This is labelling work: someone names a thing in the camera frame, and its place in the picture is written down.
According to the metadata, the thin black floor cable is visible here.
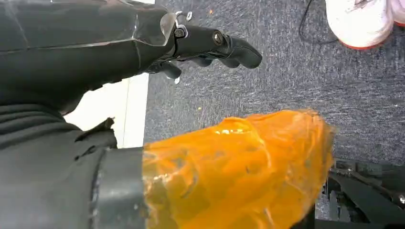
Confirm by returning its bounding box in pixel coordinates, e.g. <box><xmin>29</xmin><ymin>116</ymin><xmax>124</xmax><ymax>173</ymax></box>
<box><xmin>298</xmin><ymin>0</ymin><xmax>340</xmax><ymax>45</ymax></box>

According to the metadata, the person's white shoe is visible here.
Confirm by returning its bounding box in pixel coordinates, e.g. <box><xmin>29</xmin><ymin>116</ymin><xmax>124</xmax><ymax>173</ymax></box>
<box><xmin>390</xmin><ymin>0</ymin><xmax>405</xmax><ymax>28</ymax></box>
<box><xmin>325</xmin><ymin>0</ymin><xmax>395</xmax><ymax>51</ymax></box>

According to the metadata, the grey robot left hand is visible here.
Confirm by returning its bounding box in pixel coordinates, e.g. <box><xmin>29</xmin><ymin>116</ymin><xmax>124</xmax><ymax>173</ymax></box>
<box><xmin>0</xmin><ymin>0</ymin><xmax>337</xmax><ymax>229</ymax></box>

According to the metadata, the person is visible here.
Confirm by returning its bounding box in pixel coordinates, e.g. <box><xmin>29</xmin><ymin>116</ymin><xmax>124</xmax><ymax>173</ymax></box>
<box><xmin>325</xmin><ymin>0</ymin><xmax>405</xmax><ymax>51</ymax></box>

